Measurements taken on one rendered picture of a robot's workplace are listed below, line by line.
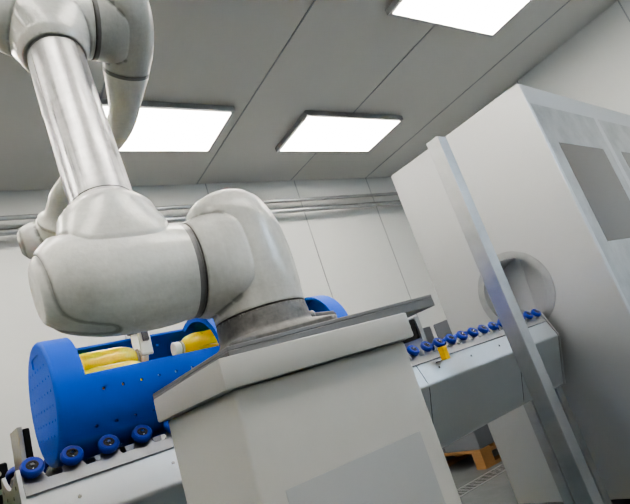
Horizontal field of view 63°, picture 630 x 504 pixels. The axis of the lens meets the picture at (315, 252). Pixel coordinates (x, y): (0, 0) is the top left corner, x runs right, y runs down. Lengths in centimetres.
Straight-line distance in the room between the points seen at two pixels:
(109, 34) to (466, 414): 162
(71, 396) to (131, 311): 51
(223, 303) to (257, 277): 6
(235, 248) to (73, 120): 35
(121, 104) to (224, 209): 54
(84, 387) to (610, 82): 529
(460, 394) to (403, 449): 120
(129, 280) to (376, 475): 42
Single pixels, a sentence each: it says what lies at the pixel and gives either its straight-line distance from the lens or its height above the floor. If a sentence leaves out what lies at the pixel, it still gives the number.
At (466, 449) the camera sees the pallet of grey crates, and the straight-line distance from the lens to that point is 454.
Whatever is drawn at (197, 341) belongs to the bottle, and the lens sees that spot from 147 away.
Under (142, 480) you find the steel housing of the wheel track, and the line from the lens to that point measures 126.
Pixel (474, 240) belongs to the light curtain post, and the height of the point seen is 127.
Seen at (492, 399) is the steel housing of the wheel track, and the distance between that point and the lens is 215.
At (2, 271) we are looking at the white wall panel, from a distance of 497.
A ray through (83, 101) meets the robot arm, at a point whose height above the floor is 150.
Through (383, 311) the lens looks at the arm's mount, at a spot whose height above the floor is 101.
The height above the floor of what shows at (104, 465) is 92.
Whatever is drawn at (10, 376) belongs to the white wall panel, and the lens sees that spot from 473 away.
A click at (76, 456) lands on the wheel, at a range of 125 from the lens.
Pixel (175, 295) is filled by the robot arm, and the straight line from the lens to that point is 76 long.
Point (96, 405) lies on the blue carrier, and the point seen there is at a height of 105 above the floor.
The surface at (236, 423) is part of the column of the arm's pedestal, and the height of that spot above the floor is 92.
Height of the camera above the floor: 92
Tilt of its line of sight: 15 degrees up
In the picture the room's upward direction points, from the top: 18 degrees counter-clockwise
